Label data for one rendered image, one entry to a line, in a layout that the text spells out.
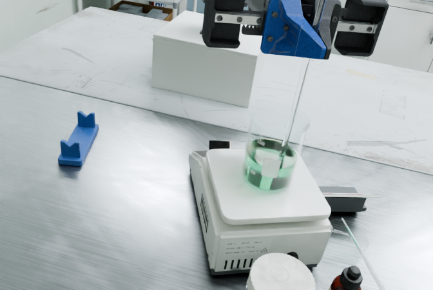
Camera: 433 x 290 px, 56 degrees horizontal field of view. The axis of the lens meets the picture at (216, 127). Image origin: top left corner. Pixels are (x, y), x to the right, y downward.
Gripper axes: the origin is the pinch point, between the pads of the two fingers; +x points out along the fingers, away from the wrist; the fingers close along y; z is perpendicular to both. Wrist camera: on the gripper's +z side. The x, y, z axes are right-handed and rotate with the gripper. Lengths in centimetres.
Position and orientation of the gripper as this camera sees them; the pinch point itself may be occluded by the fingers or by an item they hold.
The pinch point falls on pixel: (312, 39)
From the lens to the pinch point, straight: 39.2
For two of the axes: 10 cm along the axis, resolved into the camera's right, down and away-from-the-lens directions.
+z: 1.2, -8.4, -5.3
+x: 1.5, 5.4, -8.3
